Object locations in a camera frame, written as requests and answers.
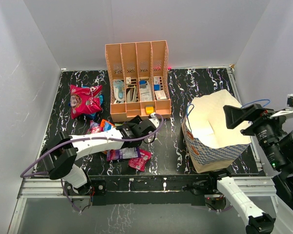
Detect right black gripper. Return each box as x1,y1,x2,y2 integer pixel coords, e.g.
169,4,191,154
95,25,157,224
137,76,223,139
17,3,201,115
222,101,291,168

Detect purple snack packet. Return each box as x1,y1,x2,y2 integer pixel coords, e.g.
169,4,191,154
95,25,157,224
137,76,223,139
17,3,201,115
106,148,141,161

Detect small pink snack packet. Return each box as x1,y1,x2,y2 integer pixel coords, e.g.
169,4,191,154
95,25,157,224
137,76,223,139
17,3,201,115
128,150,151,172

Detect blue checkered paper bag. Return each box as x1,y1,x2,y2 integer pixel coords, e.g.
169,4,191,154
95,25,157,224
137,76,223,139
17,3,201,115
182,90,251,173

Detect purple Fox's candy bag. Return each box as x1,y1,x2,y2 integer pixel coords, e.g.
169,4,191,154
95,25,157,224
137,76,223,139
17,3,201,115
87,121,103,134

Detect pink red snack packet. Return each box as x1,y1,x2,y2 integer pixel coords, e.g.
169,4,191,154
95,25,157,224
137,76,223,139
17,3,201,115
69,84,103,119

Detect blue snack box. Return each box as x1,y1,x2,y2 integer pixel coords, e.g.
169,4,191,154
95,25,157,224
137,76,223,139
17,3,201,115
103,122,114,132

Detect orange Fox's candy bag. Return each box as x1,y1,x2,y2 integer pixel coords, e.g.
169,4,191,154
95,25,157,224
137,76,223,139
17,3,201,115
100,119,112,128

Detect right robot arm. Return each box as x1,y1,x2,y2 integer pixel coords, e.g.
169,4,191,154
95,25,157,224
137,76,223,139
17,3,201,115
208,103,293,234

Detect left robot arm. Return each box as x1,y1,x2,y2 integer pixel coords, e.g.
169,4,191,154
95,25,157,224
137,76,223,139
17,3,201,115
40,113,164,195

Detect yellow orange sticky notes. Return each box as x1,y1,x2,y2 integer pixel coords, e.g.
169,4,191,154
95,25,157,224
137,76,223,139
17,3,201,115
145,105,154,115

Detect white red small box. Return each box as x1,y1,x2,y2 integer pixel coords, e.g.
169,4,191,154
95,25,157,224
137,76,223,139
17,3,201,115
154,90,167,100

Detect light blue tape dispenser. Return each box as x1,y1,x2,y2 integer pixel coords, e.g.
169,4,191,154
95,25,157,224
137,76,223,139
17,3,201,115
113,79,125,102

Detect blue eraser block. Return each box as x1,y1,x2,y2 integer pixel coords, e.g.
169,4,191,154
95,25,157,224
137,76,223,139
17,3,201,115
139,80,147,89

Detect orange desk organizer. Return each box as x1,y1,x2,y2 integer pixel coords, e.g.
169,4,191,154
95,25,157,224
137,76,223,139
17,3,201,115
105,40,171,122

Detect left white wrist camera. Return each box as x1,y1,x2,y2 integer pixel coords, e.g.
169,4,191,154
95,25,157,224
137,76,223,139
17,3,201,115
148,112,161,129

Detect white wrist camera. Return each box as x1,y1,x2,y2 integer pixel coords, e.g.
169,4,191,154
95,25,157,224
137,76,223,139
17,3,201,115
270,94,293,119
148,112,161,129

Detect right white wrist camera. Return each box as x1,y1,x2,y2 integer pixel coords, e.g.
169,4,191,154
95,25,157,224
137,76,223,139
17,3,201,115
270,94,293,119

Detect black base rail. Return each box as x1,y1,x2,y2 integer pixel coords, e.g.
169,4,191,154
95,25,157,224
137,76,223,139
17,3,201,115
63,174,276,208

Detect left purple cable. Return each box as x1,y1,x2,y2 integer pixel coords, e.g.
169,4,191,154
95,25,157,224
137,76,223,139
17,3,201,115
20,113,165,213

